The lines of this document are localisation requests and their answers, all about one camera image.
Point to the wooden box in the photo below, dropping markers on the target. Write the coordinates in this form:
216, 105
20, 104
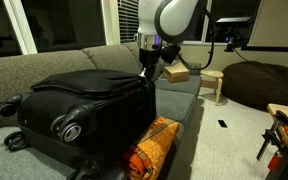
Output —
177, 74

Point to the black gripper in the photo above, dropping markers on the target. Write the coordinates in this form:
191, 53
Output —
150, 58

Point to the white window frame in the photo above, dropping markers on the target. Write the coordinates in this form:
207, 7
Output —
19, 26

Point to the orange patterned pillow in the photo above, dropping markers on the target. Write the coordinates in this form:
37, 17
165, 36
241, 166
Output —
154, 143

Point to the black fabric wheeled suitcase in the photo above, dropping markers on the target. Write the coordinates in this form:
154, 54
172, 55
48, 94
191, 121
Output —
117, 113

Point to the dark beanbag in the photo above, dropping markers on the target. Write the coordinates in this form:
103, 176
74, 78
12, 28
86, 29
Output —
264, 85

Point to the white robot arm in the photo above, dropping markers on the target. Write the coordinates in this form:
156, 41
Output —
177, 16

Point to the white window blinds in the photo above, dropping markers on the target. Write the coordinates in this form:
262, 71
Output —
128, 20

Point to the grey fabric sofa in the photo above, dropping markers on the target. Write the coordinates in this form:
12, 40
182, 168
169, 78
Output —
27, 70

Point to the black phone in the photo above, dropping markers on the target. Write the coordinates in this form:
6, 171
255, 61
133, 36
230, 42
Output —
222, 123

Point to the black bar clamp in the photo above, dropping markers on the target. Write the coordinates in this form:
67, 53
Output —
270, 136

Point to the small wooden stool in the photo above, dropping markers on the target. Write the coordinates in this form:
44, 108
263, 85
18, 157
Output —
214, 75

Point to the black stand camera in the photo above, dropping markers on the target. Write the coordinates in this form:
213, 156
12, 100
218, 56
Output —
234, 22

